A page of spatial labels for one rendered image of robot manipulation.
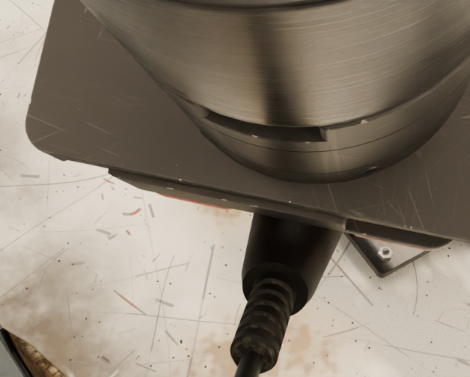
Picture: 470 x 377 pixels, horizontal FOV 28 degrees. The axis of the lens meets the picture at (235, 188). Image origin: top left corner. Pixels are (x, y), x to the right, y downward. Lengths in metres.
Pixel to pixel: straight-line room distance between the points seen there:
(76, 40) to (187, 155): 0.03
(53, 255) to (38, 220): 0.02
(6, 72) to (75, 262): 0.11
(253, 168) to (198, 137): 0.01
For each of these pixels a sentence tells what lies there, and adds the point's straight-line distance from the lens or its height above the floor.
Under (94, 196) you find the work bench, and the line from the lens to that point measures 0.42.
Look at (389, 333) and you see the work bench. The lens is 0.38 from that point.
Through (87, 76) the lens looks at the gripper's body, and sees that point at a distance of 0.18.
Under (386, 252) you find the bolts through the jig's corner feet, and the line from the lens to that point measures 0.39.
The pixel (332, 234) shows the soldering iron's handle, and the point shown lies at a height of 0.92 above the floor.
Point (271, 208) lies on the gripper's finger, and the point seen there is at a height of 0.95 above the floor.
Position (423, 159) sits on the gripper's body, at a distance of 0.17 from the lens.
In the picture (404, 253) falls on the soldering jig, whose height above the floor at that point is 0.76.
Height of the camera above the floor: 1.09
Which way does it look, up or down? 56 degrees down
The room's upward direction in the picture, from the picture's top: 1 degrees counter-clockwise
